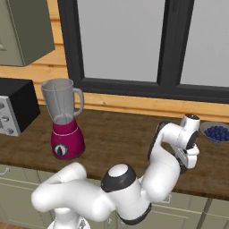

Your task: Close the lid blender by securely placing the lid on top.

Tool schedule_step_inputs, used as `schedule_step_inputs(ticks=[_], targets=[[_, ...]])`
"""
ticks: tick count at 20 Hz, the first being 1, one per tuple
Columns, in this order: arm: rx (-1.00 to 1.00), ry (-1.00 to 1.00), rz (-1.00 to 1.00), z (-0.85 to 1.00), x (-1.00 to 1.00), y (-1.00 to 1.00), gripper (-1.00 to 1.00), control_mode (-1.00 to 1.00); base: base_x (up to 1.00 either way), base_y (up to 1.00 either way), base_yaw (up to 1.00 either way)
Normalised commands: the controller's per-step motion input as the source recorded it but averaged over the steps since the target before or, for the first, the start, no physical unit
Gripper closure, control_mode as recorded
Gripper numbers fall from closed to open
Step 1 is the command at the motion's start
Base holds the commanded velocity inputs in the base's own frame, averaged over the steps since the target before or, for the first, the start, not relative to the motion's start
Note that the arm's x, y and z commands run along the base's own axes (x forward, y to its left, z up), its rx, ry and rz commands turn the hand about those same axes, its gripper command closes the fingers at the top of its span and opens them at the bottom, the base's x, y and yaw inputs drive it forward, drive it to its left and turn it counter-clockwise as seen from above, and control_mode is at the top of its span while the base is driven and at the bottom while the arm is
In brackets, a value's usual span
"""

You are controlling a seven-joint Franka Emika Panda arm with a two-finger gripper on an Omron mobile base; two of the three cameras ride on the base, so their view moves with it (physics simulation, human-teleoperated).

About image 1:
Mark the olive green wall cupboard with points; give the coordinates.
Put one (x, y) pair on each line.
(23, 29)

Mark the dark framed window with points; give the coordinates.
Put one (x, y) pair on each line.
(125, 38)

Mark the magenta blender with grey jar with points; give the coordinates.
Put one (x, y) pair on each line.
(67, 139)

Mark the heap of blueberries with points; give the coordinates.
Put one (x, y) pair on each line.
(218, 133)

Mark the black and silver toaster oven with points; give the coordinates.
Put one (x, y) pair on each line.
(18, 104)

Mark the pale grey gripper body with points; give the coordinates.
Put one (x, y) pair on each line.
(188, 158)

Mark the grey bowl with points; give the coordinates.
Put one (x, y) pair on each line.
(205, 134)

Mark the olive green cupboard door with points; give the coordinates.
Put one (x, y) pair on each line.
(18, 202)

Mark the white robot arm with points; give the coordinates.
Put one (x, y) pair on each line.
(89, 196)

